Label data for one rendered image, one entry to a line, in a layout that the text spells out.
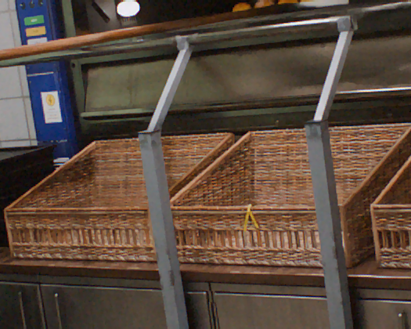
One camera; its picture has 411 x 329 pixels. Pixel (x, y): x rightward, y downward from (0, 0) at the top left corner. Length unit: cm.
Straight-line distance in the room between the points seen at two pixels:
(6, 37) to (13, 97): 22
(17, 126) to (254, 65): 102
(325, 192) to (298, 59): 76
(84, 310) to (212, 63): 85
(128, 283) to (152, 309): 10
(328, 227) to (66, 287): 92
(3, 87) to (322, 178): 169
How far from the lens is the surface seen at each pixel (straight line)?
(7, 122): 378
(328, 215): 237
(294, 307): 256
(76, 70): 352
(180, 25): 338
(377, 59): 292
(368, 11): 291
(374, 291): 244
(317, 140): 234
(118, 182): 339
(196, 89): 322
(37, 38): 358
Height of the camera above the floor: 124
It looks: 7 degrees down
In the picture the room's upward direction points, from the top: 8 degrees counter-clockwise
